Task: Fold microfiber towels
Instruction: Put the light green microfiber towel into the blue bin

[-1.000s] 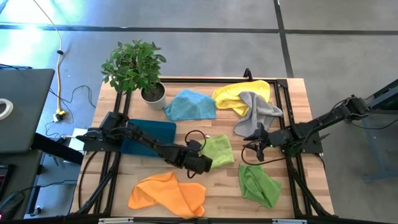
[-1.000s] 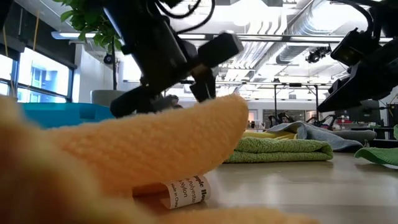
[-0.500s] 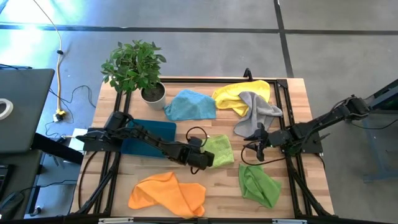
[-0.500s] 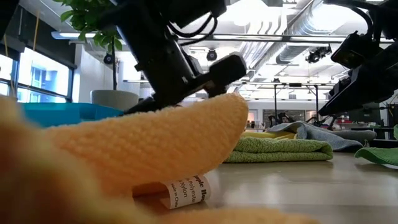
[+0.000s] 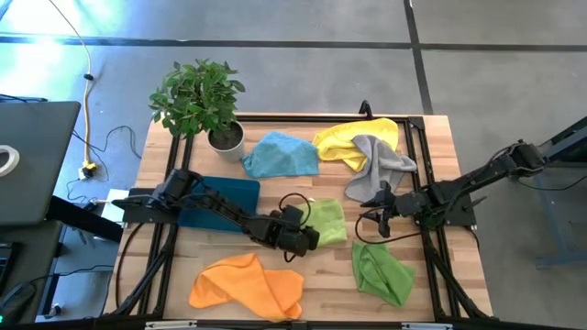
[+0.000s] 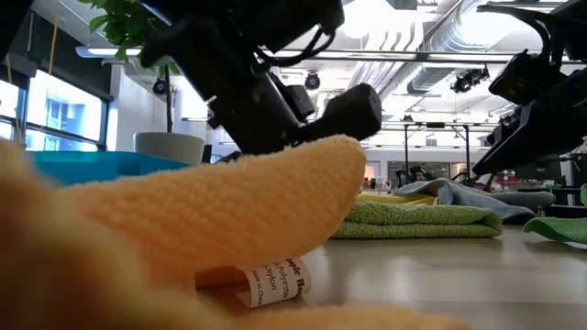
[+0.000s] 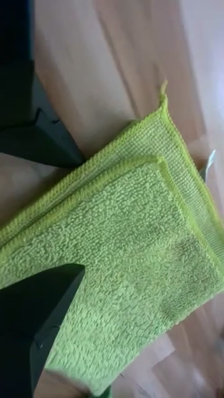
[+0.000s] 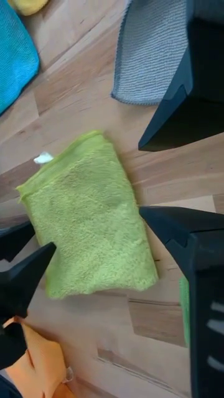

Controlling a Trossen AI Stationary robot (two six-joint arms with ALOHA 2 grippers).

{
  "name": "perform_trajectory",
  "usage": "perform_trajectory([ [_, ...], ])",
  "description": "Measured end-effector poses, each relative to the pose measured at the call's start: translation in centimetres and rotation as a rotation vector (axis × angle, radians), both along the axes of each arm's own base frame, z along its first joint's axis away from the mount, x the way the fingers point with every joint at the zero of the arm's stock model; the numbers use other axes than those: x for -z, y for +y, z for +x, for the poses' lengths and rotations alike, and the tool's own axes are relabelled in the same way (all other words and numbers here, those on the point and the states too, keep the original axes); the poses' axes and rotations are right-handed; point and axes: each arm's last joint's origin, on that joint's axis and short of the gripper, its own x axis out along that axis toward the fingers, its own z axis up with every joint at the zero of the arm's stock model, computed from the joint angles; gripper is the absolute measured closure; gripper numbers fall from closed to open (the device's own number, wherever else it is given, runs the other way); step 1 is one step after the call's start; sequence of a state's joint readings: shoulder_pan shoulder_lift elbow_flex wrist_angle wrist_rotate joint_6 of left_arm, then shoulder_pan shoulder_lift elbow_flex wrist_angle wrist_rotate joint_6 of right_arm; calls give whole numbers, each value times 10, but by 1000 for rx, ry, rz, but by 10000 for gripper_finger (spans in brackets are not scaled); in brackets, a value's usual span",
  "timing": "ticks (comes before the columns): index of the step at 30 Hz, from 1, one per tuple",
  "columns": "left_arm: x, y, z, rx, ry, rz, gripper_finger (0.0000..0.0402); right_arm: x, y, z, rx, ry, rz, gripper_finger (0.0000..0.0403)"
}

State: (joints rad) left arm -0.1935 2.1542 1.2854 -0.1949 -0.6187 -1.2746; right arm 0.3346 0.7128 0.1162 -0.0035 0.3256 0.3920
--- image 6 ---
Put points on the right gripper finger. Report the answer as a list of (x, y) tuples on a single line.
[(518, 142)]

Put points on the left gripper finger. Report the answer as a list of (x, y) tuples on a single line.
[(357, 112)]

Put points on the grey microfiber towel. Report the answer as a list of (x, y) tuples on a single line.
[(458, 194)]

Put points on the light green microfiber towel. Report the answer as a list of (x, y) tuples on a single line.
[(413, 220)]

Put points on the orange microfiber towel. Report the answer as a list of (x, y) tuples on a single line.
[(206, 211)]

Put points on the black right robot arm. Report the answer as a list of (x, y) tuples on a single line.
[(578, 32)]

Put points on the grass green microfiber towel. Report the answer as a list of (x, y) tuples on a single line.
[(559, 229)]

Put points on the long light beam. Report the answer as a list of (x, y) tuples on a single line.
[(413, 57)]

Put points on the black spotlight cluster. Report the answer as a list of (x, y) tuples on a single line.
[(470, 80)]

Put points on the green plant in white pot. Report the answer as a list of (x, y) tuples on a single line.
[(169, 146)]

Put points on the large window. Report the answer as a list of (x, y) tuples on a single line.
[(64, 110)]

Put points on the teal plastic bin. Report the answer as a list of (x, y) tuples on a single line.
[(91, 167)]

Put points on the black metal rig frame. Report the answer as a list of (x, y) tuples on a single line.
[(467, 151)]

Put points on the black dome camera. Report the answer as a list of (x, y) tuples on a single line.
[(312, 81), (159, 86)]

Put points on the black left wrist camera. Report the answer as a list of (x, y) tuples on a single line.
[(298, 103)]

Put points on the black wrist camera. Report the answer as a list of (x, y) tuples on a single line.
[(298, 103), (518, 78)]

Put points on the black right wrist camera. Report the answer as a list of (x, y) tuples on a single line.
[(518, 78)]

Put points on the black aluminium table frame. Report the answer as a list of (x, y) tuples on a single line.
[(568, 211)]

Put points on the silver ceiling duct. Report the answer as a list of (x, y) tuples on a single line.
[(440, 55)]

